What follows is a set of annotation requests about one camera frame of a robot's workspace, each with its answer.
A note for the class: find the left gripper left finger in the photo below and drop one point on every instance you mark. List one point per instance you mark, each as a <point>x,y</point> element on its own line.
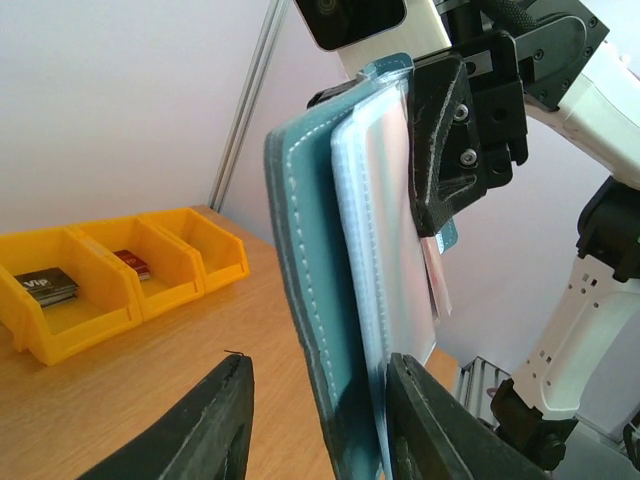
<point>205,435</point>

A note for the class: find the yellow bin with black card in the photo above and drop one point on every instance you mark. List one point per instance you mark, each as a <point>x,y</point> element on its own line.
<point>103,305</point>

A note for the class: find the black VIP credit card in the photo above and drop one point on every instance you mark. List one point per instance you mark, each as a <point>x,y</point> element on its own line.
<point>48,286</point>

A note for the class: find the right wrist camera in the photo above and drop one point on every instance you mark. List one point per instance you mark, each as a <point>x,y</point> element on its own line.
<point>361,32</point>

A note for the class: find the blue card holder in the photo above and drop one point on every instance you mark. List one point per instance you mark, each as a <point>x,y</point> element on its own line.
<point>353,266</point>

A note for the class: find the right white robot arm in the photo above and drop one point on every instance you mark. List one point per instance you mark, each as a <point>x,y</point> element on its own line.
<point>573,82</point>

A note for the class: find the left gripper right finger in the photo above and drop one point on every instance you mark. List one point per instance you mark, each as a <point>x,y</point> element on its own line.
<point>431,435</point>

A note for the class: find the red card in bin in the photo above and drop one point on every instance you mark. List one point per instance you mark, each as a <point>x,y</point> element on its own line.
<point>134,262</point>

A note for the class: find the right aluminium frame post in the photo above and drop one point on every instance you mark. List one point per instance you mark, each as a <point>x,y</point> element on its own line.
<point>252,87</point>

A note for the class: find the red VIP credit card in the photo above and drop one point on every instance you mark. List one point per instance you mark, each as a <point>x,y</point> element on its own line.
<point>437,280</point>

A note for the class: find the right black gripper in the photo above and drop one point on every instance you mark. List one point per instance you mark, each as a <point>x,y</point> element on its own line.
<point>467,127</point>

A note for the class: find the aluminium rail base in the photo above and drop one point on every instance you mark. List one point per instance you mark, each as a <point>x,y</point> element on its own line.
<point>475,386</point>

